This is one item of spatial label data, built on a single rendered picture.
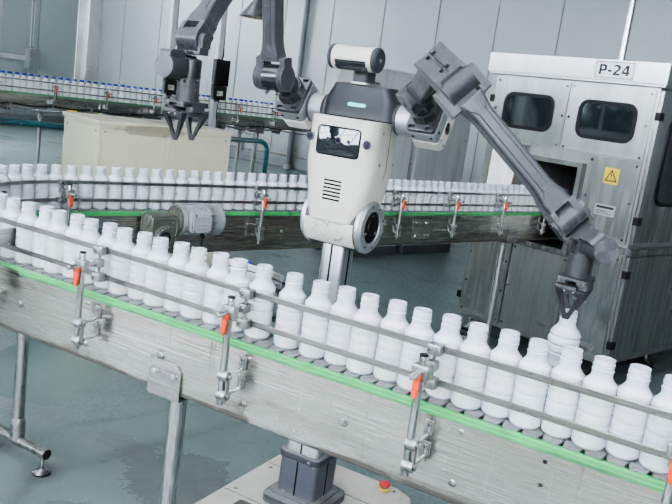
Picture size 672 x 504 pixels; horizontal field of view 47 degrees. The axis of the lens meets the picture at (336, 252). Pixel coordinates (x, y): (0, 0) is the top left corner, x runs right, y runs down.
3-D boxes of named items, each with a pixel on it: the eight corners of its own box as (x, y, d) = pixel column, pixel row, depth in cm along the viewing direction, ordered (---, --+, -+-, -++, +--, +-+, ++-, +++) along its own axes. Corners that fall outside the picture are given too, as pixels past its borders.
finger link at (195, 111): (168, 138, 201) (171, 101, 200) (186, 138, 208) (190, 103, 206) (188, 142, 198) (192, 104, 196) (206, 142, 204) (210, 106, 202)
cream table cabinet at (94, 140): (177, 261, 671) (191, 122, 648) (217, 279, 626) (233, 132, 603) (51, 266, 597) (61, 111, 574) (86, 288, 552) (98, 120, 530)
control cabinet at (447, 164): (418, 242, 927) (444, 78, 890) (451, 252, 891) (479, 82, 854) (369, 244, 872) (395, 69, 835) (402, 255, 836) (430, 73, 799)
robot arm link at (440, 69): (444, 29, 167) (409, 60, 167) (486, 77, 167) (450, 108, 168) (422, 71, 212) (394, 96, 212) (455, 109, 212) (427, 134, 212)
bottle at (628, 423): (624, 446, 143) (643, 361, 140) (646, 461, 137) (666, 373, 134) (597, 447, 141) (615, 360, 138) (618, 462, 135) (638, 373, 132)
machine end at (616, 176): (561, 308, 690) (607, 78, 651) (709, 356, 597) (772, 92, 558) (444, 325, 583) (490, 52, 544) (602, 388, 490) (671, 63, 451)
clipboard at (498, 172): (485, 188, 556) (493, 143, 550) (512, 194, 540) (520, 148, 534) (481, 188, 554) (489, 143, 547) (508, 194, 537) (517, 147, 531)
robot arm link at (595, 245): (575, 196, 175) (545, 222, 176) (600, 205, 164) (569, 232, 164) (603, 235, 179) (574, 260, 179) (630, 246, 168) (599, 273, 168)
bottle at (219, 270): (229, 326, 181) (237, 257, 178) (203, 325, 179) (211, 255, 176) (224, 318, 187) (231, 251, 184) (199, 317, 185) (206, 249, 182)
